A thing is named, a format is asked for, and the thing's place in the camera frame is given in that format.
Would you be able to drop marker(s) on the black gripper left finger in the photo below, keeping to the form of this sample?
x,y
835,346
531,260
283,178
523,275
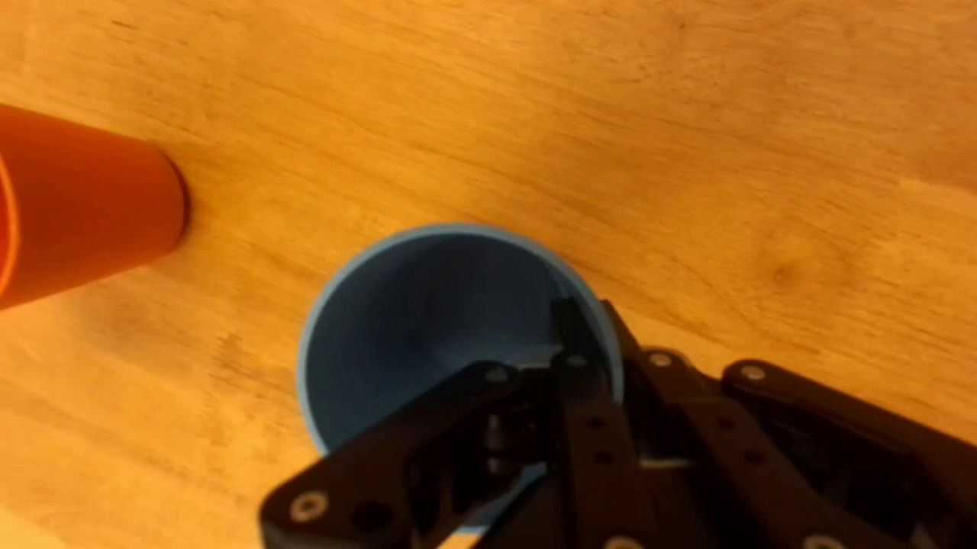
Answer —
x,y
477,446

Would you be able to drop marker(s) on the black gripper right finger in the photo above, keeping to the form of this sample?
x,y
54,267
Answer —
x,y
794,446

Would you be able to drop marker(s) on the blue plastic cup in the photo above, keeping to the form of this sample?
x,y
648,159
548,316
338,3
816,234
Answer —
x,y
409,323

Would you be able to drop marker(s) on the orange plastic cup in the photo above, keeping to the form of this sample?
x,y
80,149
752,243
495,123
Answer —
x,y
80,202

